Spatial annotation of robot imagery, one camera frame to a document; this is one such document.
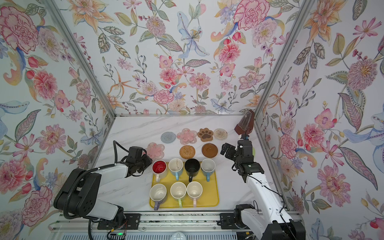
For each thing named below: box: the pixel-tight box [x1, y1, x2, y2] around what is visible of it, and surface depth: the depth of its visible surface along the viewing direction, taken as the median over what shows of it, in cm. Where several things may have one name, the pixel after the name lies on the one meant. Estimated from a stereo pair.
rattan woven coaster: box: [179, 145, 196, 160], surface depth 103 cm
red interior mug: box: [152, 159, 167, 183], surface depth 88 cm
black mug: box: [184, 158, 201, 183], surface depth 86 cm
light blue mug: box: [168, 158, 184, 181], surface depth 86 cm
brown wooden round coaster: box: [201, 143, 218, 158], surface depth 103 cm
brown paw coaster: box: [197, 127, 214, 142], surface depth 112 cm
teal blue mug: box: [201, 158, 216, 182], surface depth 86 cm
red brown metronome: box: [234, 109, 255, 135], surface depth 103 cm
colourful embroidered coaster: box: [213, 128, 228, 141], surface depth 112 cm
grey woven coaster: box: [160, 131, 177, 144], surface depth 109 cm
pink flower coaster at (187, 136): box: [176, 128, 198, 145], surface depth 112 cm
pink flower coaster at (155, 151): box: [145, 142, 165, 160], surface depth 103 cm
